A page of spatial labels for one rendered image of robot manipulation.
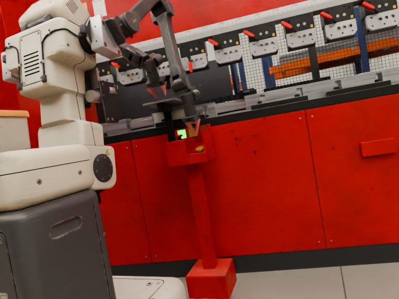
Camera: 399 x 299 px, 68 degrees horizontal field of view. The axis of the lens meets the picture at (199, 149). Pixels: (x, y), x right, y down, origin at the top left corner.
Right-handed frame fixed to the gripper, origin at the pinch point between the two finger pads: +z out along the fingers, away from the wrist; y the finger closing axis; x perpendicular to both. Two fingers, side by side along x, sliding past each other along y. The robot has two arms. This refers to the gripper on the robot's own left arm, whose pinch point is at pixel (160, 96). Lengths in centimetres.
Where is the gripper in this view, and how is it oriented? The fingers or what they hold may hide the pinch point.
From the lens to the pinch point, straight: 164.1
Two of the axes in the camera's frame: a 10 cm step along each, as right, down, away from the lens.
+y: -9.6, 1.6, 2.2
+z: 2.5, 8.2, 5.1
